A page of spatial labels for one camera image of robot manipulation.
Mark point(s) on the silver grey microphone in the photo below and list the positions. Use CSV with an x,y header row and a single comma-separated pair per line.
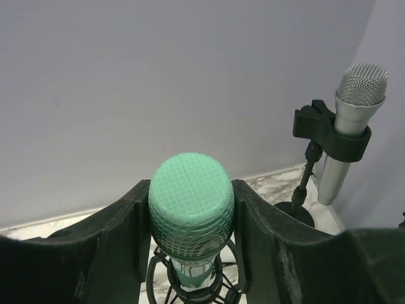
x,y
360,94

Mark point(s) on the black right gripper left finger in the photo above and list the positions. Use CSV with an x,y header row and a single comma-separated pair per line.
x,y
100,259

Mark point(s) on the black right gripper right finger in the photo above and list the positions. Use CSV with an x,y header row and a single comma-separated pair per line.
x,y
281,260

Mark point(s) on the black round-base microphone stand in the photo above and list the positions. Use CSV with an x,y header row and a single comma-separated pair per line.
x,y
315,123

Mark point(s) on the mint green microphone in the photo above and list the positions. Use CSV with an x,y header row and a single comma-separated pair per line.
x,y
191,206

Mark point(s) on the black tripod microphone stand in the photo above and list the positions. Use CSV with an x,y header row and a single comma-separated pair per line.
x,y
168,281

